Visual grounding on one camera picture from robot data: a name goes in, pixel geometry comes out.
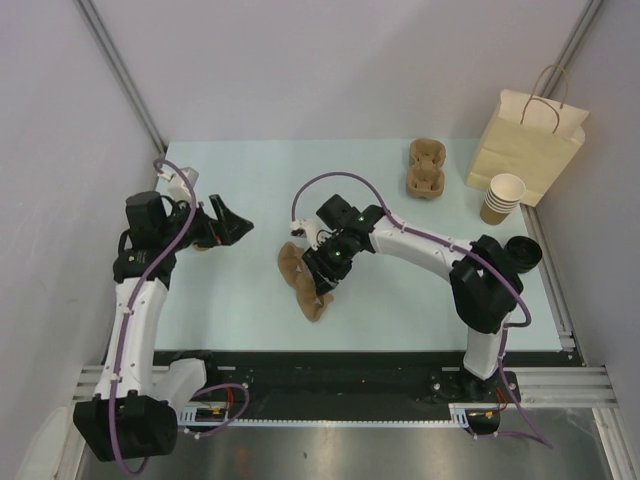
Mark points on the stack of paper cups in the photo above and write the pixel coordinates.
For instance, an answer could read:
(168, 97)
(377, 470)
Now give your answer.
(503, 195)

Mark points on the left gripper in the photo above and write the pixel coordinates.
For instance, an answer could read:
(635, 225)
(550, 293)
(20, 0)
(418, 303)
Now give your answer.
(226, 230)

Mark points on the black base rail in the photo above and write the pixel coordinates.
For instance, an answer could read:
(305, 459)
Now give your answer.
(336, 386)

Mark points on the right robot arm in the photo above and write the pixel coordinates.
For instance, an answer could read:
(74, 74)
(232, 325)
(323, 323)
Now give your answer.
(485, 286)

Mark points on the brown paper bag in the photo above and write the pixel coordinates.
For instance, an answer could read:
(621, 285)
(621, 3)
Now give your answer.
(531, 137)

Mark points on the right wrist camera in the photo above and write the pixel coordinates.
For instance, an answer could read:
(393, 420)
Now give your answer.
(310, 229)

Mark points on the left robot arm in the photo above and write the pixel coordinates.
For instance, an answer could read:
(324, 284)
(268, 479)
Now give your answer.
(130, 415)

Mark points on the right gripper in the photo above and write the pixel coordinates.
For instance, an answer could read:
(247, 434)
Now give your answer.
(316, 260)

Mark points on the cardboard cup carrier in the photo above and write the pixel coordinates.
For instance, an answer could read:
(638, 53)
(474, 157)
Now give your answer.
(425, 177)
(298, 276)

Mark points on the aluminium frame rail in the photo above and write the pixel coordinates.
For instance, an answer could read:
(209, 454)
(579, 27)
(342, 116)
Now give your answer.
(591, 384)

